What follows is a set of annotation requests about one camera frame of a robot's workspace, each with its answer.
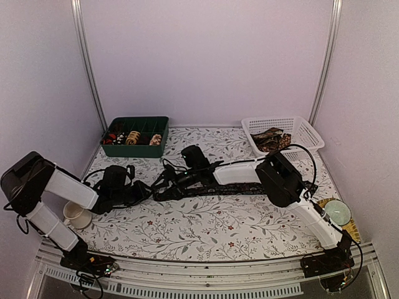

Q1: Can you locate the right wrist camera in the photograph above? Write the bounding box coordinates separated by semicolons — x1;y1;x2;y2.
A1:
162;158;188;174

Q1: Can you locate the pale green bowl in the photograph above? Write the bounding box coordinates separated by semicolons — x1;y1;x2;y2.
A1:
324;200;352;227

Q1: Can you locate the white plastic basket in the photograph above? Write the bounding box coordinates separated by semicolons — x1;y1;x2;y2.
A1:
241;116;325;161

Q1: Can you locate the dark floral necktie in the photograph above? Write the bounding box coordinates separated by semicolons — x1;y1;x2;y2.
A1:
152;182;269;202

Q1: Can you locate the front aluminium rail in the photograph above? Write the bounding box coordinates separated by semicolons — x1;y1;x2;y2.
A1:
25;240;395;298

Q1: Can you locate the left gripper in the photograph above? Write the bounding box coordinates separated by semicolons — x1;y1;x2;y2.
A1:
112;180;155;207

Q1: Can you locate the brown patterned necktie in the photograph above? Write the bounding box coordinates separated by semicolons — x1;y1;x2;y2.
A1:
250;128;291;153

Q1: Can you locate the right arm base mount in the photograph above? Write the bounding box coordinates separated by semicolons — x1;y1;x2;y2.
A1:
300;248;355;293

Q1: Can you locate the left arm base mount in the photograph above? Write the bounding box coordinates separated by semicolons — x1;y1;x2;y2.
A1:
60;253;120;291

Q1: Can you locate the floral patterned table mat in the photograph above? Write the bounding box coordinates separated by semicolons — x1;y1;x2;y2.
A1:
70;128;322;262

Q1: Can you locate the yellow striped rolled tie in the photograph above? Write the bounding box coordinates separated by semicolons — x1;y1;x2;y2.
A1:
125;131;141;145

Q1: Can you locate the cream ceramic mug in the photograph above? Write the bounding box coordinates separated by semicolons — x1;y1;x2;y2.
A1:
63;202;92;229

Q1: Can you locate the white dotted black rolled tie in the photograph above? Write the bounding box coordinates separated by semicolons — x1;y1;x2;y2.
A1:
113;133;127;145

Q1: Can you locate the woven bamboo tray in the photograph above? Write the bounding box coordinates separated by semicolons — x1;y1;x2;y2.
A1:
317;197;360;242

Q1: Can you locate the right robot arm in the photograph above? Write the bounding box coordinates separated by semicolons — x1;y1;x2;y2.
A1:
151;146;355;272

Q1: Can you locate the dark maroon rolled tie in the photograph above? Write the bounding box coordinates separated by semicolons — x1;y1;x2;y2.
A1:
137;133;151;146

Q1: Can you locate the red black rolled tie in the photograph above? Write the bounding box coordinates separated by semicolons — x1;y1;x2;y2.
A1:
102;133;117;145

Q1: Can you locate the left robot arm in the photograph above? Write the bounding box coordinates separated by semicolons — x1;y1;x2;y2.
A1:
1;151;151;270

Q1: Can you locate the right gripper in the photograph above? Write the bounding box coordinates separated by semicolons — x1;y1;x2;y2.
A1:
150;167;199;200

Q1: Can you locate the green divided organizer box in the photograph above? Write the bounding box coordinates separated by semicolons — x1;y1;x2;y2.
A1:
100;116;169;158

